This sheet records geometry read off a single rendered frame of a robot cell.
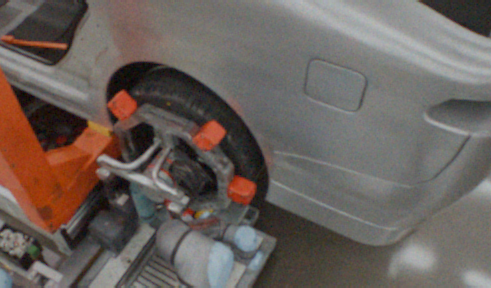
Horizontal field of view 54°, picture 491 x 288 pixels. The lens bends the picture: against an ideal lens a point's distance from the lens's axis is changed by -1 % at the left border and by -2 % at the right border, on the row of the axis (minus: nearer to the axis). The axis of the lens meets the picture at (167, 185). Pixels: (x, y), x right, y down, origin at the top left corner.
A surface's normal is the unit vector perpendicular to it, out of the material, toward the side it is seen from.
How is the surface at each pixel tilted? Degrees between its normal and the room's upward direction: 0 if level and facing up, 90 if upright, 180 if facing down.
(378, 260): 0
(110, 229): 0
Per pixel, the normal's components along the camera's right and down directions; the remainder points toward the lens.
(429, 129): -0.45, 0.76
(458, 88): -0.38, 0.65
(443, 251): -0.11, -0.57
